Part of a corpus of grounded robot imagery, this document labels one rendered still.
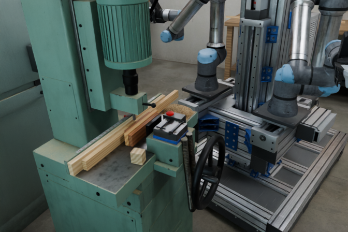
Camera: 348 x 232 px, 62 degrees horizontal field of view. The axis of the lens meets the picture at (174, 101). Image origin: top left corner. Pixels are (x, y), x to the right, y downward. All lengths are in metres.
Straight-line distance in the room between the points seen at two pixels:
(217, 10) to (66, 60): 0.97
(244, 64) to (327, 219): 1.17
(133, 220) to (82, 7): 0.79
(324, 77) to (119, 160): 0.82
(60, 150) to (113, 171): 0.41
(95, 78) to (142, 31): 0.27
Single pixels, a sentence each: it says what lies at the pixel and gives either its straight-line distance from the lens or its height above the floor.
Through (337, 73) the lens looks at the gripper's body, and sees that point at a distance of 1.07.
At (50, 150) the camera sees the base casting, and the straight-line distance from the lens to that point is 1.39.
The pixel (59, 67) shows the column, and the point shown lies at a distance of 1.21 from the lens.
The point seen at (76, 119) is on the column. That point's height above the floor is 0.95.
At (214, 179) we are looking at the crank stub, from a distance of 1.00.
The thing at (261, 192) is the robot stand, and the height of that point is 0.21.
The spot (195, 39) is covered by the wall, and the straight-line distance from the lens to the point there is 4.64.
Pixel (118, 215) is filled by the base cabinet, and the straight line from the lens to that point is 1.23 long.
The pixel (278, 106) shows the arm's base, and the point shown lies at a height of 0.87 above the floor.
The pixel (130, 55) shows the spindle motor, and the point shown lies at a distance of 1.00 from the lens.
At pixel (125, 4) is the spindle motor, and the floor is 1.41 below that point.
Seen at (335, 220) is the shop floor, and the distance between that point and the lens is 2.27.
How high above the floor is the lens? 1.53
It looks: 26 degrees down
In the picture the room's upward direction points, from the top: 2 degrees counter-clockwise
